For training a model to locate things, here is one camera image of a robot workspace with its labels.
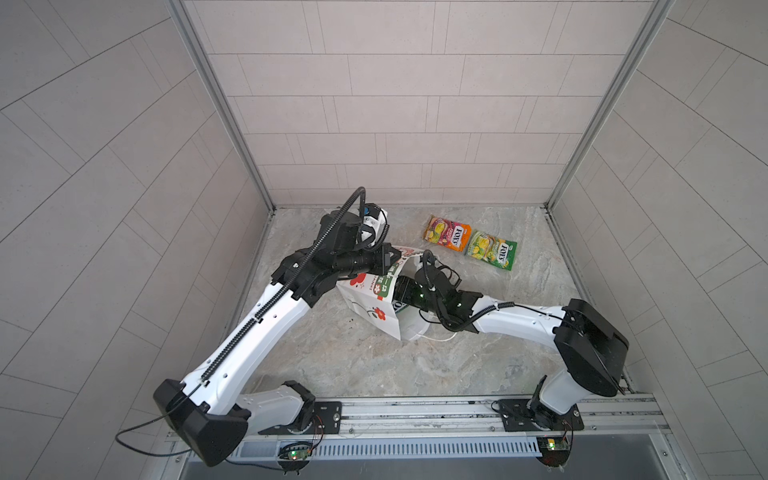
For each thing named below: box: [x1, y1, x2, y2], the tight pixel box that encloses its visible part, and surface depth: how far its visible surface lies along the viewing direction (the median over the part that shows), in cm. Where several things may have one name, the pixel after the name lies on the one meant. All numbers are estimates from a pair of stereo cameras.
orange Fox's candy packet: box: [423, 215, 472, 252], surface depth 107 cm
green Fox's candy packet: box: [464, 230, 518, 271], surface depth 104 cm
